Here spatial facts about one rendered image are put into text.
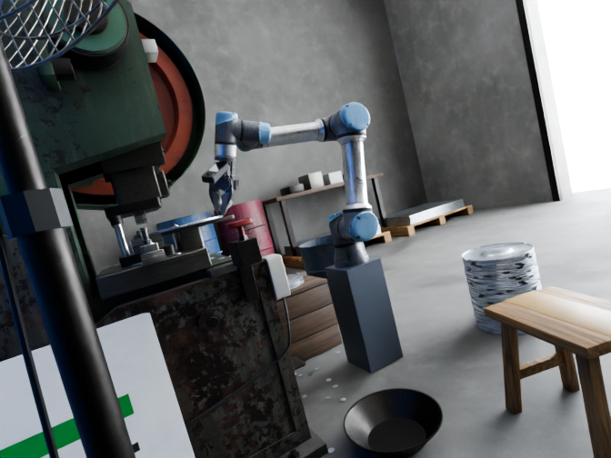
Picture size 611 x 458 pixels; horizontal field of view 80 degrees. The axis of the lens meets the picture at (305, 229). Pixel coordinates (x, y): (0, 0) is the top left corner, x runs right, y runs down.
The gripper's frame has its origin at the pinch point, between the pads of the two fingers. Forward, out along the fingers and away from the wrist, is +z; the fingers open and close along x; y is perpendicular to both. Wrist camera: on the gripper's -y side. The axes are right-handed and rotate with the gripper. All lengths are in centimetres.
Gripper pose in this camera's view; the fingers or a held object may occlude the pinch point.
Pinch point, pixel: (220, 214)
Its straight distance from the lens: 135.3
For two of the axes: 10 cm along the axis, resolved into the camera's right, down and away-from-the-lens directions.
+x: -9.6, -1.2, 2.4
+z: -0.8, 9.8, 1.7
